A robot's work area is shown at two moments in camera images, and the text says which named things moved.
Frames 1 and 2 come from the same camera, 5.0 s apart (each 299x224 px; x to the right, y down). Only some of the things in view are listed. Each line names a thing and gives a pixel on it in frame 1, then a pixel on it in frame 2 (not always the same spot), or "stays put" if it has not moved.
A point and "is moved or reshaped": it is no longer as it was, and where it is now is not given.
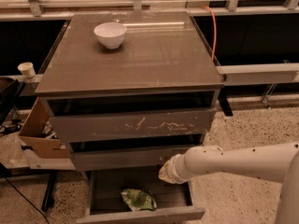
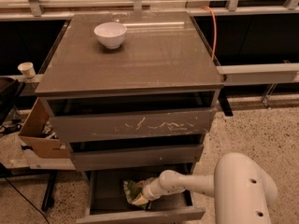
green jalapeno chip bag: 137,200 is moved or reshaped
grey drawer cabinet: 137,105 stays put
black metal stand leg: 49,200 stays put
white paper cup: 27,69 stays put
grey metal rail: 261,73 stays put
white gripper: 177,171 to 149,189
